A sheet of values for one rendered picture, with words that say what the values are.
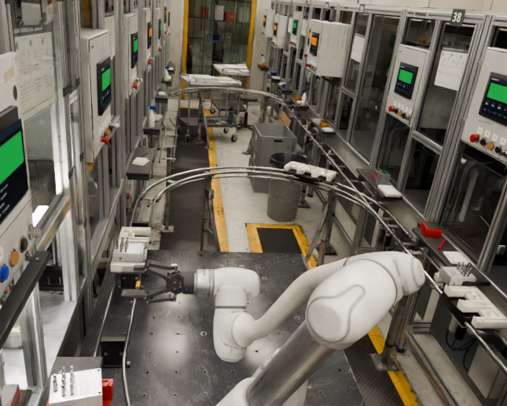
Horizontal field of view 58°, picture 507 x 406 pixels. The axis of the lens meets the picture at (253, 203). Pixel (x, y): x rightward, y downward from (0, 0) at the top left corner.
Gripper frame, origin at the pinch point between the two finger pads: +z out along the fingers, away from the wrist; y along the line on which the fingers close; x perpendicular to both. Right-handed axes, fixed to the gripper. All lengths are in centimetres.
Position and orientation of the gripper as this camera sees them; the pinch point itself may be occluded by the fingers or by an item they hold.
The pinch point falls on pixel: (130, 281)
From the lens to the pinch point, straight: 153.9
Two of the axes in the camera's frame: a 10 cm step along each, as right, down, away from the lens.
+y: 1.0, -9.1, -4.0
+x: 1.2, 4.1, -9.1
